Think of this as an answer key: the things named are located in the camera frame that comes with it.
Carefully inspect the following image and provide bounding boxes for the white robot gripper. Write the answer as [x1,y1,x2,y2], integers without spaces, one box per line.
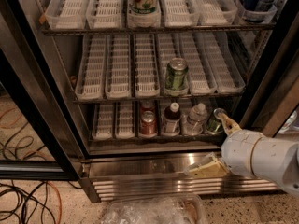
[183,112,264,178]

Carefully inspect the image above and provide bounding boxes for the clear water bottle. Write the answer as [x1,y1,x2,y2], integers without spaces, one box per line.
[183,103,207,136]

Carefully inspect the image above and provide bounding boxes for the red coke can front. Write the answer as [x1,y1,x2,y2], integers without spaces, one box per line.
[139,111,157,137]

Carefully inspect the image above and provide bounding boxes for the red coke can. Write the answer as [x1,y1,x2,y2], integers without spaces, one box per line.
[139,100,155,113]
[139,111,157,137]

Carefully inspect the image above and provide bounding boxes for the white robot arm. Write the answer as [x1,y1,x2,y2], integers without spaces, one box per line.
[184,112,299,197]

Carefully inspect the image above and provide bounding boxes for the green can bottom shelf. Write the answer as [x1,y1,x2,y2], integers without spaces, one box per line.
[206,108,227,135]

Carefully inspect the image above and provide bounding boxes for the green can shelf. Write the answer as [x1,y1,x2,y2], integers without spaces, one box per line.
[164,58,188,96]
[206,108,227,135]

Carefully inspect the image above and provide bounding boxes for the right glass fridge door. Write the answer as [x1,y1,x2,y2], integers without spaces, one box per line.
[234,14,299,137]

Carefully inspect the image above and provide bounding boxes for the glass fridge door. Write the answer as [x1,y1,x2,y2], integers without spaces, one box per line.
[234,14,299,137]
[0,0,84,180]

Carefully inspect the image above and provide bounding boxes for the green can middle shelf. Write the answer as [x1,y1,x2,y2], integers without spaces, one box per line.
[164,58,188,96]

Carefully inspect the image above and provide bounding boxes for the red coke can rear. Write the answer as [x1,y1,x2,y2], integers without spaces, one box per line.
[139,100,155,113]

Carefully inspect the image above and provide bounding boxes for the stainless steel fridge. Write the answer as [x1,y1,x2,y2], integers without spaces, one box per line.
[39,0,298,202]

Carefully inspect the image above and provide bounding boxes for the white green carton top shelf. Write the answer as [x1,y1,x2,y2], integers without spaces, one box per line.
[127,0,160,28]

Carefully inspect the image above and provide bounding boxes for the left glass fridge door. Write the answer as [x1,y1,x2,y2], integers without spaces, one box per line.
[0,0,84,180]

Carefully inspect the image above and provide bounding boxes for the brown drink bottle white cap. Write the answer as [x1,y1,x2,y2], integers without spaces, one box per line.
[162,102,181,136]

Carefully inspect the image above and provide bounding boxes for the clear plastic bin on floor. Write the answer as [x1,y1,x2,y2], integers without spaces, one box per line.
[100,194,209,224]

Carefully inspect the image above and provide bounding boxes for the orange cable on floor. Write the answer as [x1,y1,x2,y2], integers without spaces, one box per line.
[43,180,64,224]

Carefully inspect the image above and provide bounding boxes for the black cables on floor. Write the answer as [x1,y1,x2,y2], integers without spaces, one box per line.
[0,180,59,224]

